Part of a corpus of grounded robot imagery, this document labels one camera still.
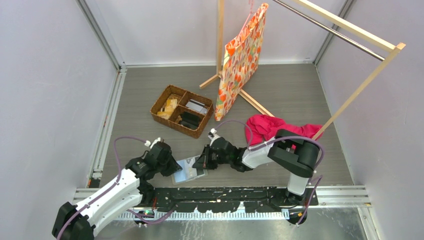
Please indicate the white card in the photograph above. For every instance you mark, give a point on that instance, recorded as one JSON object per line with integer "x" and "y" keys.
{"x": 187, "y": 163}

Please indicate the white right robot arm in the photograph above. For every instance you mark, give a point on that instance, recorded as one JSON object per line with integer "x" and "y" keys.
{"x": 297, "y": 154}

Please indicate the black VIP cards in basket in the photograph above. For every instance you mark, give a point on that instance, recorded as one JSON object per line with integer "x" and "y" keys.
{"x": 189, "y": 120}

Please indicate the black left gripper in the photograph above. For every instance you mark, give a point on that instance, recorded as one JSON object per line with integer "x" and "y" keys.
{"x": 174, "y": 167}

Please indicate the floral orange paper bag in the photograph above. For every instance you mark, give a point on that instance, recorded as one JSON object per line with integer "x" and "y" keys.
{"x": 241, "y": 60}

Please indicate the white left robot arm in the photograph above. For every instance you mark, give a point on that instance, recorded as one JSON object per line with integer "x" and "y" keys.
{"x": 87, "y": 218}

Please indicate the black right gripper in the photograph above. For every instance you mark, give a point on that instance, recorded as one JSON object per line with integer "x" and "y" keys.
{"x": 204, "y": 160}

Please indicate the white VIP cards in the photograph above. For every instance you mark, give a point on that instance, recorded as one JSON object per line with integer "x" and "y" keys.
{"x": 197, "y": 106}

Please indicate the wooden clothes rack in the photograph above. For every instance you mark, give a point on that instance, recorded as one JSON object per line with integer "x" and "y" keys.
{"x": 338, "y": 22}

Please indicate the brown woven divided basket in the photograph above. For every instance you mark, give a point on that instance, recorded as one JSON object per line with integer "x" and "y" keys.
{"x": 182, "y": 110}

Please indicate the pink cloth garment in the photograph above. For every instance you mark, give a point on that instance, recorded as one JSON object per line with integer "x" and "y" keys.
{"x": 262, "y": 127}

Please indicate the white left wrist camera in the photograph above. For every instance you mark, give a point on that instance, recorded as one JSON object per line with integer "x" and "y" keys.
{"x": 150, "y": 144}

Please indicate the gold VIP cards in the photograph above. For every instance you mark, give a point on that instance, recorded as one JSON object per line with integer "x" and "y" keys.
{"x": 167, "y": 110}

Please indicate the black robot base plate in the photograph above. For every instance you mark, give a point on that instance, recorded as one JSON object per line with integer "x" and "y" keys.
{"x": 265, "y": 199}

